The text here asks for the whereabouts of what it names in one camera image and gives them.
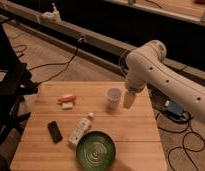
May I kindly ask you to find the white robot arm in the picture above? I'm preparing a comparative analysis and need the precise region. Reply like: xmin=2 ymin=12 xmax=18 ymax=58
xmin=125 ymin=40 xmax=205 ymax=117

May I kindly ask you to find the blue power adapter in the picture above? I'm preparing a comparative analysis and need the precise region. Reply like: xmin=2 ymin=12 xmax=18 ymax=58
xmin=165 ymin=100 xmax=183 ymax=117

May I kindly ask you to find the white plastic bottle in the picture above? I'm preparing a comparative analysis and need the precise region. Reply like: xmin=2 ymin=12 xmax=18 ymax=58
xmin=68 ymin=113 xmax=94 ymax=147

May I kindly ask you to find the green ceramic bowl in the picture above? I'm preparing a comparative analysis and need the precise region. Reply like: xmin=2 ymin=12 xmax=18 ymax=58
xmin=76 ymin=131 xmax=116 ymax=171

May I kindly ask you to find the white eraser block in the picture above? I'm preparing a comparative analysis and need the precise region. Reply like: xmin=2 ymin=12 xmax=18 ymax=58
xmin=61 ymin=102 xmax=74 ymax=110

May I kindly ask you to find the black phone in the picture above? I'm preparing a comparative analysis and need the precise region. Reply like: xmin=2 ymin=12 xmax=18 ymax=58
xmin=47 ymin=121 xmax=63 ymax=143

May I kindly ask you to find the black tripod stand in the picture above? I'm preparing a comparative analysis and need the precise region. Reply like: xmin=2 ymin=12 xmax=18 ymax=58
xmin=0 ymin=14 xmax=40 ymax=171

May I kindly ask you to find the black cable bundle right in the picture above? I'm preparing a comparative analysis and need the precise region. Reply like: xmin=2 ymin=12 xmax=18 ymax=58
xmin=154 ymin=109 xmax=205 ymax=171

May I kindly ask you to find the long metal rail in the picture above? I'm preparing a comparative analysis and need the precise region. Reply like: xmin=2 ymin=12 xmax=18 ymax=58
xmin=0 ymin=0 xmax=205 ymax=86

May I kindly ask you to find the black floor cable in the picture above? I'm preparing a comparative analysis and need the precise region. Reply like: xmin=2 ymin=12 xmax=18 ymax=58
xmin=11 ymin=36 xmax=86 ymax=85

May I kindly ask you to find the white object on rail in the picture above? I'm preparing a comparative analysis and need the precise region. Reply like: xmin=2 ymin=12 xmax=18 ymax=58
xmin=41 ymin=4 xmax=61 ymax=23

